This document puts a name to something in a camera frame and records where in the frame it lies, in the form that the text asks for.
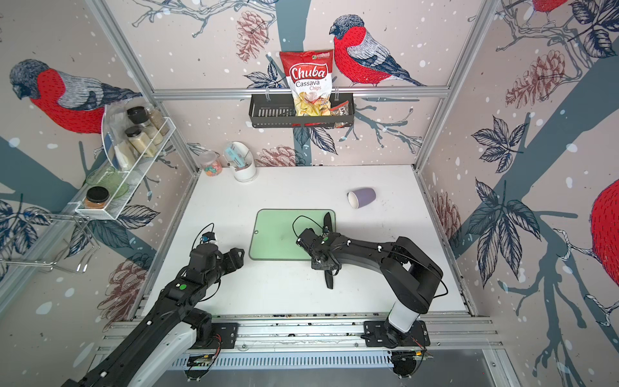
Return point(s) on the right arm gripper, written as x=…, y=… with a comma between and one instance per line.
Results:
x=313, y=263

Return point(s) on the purple paper cup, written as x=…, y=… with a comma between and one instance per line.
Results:
x=361, y=197

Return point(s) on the black wall basket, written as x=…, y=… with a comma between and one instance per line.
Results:
x=280, y=111

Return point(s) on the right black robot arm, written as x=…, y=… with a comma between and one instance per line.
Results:
x=340, y=275

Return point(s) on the small red snack packet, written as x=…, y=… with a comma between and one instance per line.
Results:
x=341, y=110

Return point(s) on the clear jar with candies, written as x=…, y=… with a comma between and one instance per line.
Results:
x=210, y=163

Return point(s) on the green glass bowl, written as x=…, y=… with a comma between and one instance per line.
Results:
x=109, y=178

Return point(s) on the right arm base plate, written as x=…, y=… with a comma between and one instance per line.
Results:
x=379, y=334

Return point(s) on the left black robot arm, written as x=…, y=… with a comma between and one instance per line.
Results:
x=174, y=324

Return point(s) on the white utensil holder cup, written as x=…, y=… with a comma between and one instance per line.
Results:
x=249, y=173

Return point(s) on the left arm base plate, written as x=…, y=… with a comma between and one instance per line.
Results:
x=217, y=335

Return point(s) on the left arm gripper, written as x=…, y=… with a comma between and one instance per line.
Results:
x=238, y=259

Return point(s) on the wire wall rack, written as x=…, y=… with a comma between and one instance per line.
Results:
x=47, y=242

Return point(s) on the green cutting board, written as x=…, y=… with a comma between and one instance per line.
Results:
x=276, y=232

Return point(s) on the orange spice jar black lid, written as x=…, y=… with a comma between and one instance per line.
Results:
x=96, y=197

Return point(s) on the clear acrylic wall shelf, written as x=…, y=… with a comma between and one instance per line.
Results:
x=122, y=155

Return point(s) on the red Chuba chips bag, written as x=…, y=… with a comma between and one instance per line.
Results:
x=309, y=76

